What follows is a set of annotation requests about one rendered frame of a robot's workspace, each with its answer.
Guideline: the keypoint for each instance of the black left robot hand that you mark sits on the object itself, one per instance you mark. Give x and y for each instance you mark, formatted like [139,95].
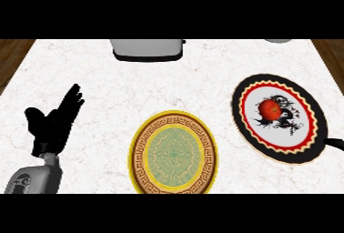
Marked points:
[56,124]

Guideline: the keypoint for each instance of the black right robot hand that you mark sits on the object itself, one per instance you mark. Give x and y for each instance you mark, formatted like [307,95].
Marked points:
[336,142]

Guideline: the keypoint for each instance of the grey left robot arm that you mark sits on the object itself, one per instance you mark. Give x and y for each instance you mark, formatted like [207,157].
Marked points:
[37,179]

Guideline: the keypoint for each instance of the black red white plate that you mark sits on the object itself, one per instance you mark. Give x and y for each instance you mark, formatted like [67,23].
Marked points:
[287,133]

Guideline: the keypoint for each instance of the red tomato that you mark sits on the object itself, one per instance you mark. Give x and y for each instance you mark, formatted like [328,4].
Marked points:
[271,110]

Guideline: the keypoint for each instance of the yellow brown green patterned plate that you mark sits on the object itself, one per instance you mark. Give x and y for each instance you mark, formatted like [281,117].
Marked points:
[173,153]

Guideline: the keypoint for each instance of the grey toaster with black base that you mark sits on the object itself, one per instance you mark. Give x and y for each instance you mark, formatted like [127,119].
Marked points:
[148,48]

